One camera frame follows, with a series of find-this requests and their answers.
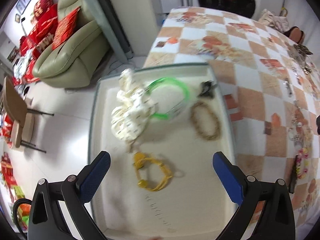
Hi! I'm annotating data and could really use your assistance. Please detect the yellow cord charm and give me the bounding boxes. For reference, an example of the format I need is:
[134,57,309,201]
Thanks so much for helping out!
[132,152,184,192]

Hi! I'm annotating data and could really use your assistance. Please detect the checkered printed tablecloth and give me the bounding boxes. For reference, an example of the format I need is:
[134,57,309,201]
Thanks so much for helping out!
[144,6,320,240]

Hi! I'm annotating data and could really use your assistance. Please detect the leopard print scrunchie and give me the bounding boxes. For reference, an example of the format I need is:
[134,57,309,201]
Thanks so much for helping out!
[291,44,313,57]

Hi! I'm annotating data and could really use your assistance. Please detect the colourful bead bracelet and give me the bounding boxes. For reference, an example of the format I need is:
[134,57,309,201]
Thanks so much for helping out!
[294,147,313,180]

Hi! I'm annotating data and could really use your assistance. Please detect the green plastic bangle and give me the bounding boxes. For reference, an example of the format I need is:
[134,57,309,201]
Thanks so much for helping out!
[147,77,192,120]

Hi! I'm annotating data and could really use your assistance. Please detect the beaded keychain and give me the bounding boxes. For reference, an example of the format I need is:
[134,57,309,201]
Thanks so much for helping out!
[287,100,309,153]

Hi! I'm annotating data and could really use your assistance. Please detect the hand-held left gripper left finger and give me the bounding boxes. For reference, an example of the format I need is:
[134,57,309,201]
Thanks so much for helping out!
[27,151,111,240]

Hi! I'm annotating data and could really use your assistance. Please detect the pale green sofa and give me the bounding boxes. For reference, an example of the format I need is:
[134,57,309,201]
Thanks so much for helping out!
[32,0,111,89]

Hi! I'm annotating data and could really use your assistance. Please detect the white tray with grey rim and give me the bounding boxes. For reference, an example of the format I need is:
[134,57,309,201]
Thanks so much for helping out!
[87,62,238,240]

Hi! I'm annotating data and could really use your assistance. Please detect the small black claw clip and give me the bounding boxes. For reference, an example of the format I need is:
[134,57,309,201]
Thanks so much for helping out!
[197,80,217,99]

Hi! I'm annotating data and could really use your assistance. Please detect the pile of pale clothes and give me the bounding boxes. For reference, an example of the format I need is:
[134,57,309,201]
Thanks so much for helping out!
[258,8,291,32]

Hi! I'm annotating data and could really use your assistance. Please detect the red printed cushion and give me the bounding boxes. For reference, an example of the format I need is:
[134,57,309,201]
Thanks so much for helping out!
[51,6,81,51]
[34,3,59,43]

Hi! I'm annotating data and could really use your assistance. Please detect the brown braided bracelet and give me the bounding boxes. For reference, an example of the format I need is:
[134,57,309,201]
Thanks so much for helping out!
[190,101,222,141]

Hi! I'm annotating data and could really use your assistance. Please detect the cream polka-dot scrunchie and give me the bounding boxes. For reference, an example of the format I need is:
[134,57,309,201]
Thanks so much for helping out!
[110,68,159,153]

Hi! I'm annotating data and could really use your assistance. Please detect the silver chain bracelet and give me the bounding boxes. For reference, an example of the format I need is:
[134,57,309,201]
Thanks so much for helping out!
[284,76,294,98]

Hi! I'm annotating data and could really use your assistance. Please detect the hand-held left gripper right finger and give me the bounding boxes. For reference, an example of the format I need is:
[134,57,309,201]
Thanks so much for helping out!
[212,151,296,240]

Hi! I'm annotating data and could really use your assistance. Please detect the long black hair clip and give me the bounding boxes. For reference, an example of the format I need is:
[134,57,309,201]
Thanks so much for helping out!
[288,155,300,194]

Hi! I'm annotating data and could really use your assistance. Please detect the brown folding chair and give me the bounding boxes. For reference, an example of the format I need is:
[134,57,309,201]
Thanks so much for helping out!
[2,76,54,154]

